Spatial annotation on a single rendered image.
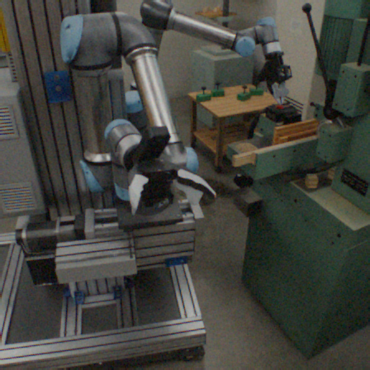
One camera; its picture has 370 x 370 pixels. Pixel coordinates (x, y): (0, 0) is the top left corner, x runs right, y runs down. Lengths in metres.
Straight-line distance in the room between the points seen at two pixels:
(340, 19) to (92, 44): 0.86
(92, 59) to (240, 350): 1.45
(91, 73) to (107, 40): 0.10
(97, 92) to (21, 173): 0.46
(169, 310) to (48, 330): 0.54
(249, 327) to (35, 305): 1.05
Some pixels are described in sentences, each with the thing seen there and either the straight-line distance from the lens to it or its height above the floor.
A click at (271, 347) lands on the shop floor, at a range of 1.94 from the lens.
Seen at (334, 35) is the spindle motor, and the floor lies 1.36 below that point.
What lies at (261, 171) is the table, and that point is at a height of 0.87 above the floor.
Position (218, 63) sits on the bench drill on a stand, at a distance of 3.66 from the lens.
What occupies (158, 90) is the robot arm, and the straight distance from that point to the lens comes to 0.98.
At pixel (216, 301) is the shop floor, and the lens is 2.06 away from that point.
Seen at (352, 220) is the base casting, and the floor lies 0.80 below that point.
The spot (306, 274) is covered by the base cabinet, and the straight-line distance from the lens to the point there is 1.65.
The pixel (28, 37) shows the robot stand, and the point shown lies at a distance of 1.24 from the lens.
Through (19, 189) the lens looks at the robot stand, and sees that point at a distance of 1.41.
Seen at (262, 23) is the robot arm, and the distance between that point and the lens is 1.66.
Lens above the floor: 1.60
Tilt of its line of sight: 33 degrees down
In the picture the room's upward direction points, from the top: straight up
